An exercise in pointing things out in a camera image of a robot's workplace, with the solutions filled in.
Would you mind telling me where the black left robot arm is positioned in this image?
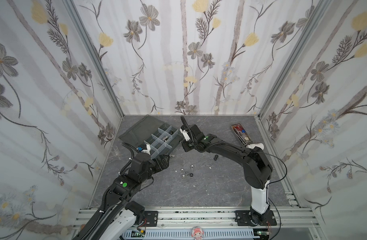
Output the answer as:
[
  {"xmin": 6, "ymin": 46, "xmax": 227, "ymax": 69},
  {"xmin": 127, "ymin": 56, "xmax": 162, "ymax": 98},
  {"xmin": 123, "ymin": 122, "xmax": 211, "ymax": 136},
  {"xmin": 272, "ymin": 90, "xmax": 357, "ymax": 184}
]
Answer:
[{"xmin": 73, "ymin": 143, "xmax": 170, "ymax": 240}]

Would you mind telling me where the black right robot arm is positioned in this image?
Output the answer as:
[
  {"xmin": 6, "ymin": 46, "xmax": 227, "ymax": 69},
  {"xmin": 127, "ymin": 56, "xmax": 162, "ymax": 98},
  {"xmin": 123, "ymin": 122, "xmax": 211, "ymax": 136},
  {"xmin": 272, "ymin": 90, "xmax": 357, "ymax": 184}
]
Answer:
[{"xmin": 180, "ymin": 116, "xmax": 273, "ymax": 226}]

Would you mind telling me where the grey metal tool tray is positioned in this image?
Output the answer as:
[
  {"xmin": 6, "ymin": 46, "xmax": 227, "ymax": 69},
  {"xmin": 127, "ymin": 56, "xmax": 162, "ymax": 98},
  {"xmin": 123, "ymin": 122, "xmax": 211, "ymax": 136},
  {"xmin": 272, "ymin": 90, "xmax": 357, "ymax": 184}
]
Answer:
[{"xmin": 231, "ymin": 124, "xmax": 253, "ymax": 146}]

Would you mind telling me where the white plastic bottle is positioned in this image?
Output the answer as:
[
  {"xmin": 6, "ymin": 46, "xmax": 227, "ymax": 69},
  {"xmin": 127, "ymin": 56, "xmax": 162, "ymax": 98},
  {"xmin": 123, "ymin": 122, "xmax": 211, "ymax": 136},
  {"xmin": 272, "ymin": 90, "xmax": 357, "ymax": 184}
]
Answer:
[{"xmin": 246, "ymin": 143, "xmax": 265, "ymax": 150}]

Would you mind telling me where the pink doll figure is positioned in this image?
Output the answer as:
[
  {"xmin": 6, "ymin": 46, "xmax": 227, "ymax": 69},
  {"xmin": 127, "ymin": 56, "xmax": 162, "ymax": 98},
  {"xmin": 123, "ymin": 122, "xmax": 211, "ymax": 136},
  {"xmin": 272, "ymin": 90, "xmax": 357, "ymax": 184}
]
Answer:
[{"xmin": 192, "ymin": 227, "xmax": 204, "ymax": 240}]

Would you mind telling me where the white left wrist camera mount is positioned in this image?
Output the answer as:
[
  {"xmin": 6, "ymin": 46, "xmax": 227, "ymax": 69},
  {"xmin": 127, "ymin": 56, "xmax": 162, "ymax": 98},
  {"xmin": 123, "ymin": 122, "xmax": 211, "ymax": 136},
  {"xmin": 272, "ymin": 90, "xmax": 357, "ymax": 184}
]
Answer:
[{"xmin": 137, "ymin": 144, "xmax": 151, "ymax": 155}]

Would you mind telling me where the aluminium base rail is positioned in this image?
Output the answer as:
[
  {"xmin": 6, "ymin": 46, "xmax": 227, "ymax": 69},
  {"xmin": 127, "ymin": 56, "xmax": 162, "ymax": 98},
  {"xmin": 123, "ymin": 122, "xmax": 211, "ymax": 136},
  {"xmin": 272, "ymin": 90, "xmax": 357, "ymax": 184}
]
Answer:
[{"xmin": 72, "ymin": 206, "xmax": 325, "ymax": 240}]

